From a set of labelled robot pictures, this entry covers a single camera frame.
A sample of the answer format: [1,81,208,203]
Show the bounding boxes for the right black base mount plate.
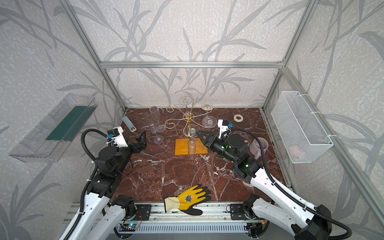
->
[228,204,248,221]

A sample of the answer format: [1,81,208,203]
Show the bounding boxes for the green circuit board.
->
[119,223,140,232]

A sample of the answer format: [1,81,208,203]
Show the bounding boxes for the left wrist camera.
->
[107,126,128,148]

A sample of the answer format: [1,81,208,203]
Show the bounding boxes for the pink item in basket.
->
[289,145,305,159]

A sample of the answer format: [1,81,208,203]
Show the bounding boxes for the grey remote control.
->
[122,116,137,133]

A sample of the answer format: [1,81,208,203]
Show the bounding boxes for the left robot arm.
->
[60,127,147,240]

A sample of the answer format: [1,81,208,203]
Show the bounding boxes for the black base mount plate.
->
[228,204,248,221]
[130,204,152,221]

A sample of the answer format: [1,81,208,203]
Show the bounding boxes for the white wire mesh basket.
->
[272,91,334,164]

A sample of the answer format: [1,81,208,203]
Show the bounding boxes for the clear acrylic wall shelf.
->
[9,94,98,163]

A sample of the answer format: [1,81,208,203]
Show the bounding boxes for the gold wire wine glass rack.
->
[164,103,202,137]

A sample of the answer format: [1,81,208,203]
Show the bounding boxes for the yellow wooden rack base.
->
[175,139,208,156]

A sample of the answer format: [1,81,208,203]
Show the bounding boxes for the white tape roll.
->
[234,114,244,123]

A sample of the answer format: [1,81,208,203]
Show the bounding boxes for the aluminium front rail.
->
[68,201,316,224]

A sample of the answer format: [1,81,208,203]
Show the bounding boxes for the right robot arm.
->
[197,131,353,240]

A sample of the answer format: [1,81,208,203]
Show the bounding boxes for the yellow black work glove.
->
[164,184,211,216]

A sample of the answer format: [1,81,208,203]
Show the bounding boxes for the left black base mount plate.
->
[130,204,152,221]

